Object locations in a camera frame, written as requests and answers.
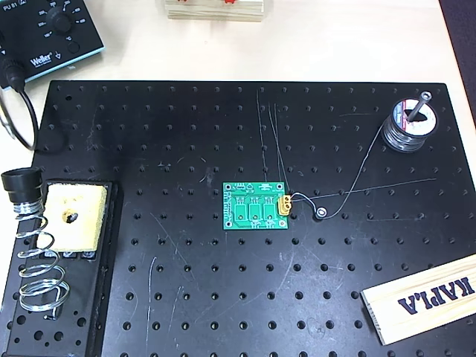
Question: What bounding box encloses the green circuit board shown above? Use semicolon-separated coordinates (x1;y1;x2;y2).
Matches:
222;181;290;231

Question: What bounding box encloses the teal Weller soldering station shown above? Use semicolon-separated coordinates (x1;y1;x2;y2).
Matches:
0;0;106;90

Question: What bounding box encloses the yellow power connector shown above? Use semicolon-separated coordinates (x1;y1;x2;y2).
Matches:
276;193;295;218

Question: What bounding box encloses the black perforated breadboard plate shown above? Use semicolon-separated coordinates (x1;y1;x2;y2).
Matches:
0;80;476;357

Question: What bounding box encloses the yellow cleaning sponge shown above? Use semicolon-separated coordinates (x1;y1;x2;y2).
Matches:
43;181;109;254

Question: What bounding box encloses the wooden block stack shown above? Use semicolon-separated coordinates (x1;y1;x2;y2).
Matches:
163;0;266;24

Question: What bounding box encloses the black stand with spring holder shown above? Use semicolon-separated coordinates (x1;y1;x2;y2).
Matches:
0;167;123;357

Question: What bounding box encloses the steel bolt through spool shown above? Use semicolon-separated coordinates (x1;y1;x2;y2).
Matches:
407;91;433;123

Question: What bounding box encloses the wooden plank with Kapla print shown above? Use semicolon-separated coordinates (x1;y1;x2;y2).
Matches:
360;254;476;346

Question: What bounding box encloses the thin solder wire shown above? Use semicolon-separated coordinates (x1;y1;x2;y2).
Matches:
288;124;386;220

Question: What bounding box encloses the solder wire spool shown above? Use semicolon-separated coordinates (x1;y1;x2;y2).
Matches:
381;97;440;153

